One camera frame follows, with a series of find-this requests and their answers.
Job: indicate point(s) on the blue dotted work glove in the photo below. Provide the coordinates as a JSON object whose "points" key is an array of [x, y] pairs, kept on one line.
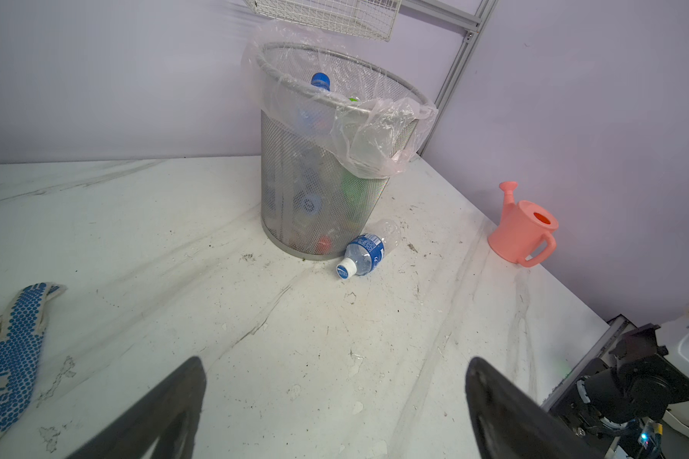
{"points": [[22, 330]]}

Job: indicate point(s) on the clear plastic bin liner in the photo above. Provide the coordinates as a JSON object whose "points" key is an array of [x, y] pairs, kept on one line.
{"points": [[372, 121]]}

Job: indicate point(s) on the white wire wall basket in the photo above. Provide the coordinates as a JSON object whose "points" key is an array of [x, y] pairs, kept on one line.
{"points": [[372, 19]]}

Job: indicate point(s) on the grey mesh waste bin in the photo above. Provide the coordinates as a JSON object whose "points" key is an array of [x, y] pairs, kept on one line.
{"points": [[312, 207]]}

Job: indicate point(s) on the clear bottle blue label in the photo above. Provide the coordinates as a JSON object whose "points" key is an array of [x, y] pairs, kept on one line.
{"points": [[367, 251]]}

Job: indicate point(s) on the small bottle blue cap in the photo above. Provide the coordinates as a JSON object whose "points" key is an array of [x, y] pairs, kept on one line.
{"points": [[321, 81]]}

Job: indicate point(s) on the pink plastic watering can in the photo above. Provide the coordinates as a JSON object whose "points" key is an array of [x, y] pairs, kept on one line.
{"points": [[525, 233]]}

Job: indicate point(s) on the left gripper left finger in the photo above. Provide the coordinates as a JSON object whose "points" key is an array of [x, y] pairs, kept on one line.
{"points": [[164, 422]]}

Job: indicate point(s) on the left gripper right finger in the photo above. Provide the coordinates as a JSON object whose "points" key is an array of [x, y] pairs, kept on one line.
{"points": [[508, 424]]}

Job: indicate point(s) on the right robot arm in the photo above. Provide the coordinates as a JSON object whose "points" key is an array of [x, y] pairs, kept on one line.
{"points": [[631, 385]]}

